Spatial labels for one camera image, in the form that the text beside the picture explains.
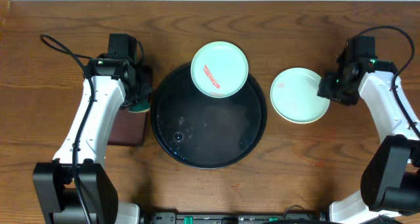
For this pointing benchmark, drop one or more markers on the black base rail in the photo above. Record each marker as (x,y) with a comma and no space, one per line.
(293,214)

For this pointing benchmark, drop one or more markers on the round black tray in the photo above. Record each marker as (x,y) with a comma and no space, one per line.
(205,132)

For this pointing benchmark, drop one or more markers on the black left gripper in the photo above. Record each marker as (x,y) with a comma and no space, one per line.
(146,86)

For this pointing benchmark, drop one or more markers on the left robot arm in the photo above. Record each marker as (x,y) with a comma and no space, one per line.
(74,187)

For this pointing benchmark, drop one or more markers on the pale green plate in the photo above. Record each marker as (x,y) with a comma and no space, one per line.
(294,96)
(219,69)

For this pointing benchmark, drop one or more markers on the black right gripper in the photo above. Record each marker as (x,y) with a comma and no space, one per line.
(324,90)

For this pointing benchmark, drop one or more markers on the dark rectangular water tray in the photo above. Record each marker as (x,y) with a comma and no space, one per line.
(128,129)

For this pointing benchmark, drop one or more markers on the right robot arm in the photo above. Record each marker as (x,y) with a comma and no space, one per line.
(386,188)

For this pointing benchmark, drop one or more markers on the green yellow sponge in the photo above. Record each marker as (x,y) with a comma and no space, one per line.
(140,107)

